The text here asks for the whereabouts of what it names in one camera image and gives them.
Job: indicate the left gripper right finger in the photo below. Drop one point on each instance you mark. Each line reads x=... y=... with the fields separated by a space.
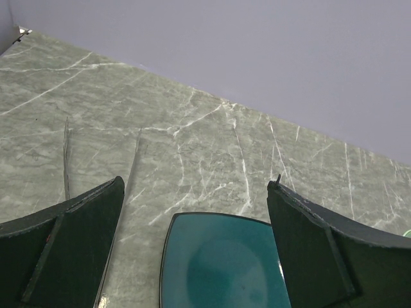
x=329 y=260

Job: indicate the mint green canister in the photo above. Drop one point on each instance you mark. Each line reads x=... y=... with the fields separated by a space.
x=407 y=233

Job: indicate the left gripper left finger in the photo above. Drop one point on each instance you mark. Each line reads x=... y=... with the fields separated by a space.
x=56 y=257

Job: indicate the teal square plate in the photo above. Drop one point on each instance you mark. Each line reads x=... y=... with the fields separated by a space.
x=212 y=259

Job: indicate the steel slotted tongs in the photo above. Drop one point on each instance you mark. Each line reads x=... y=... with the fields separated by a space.
x=125 y=199

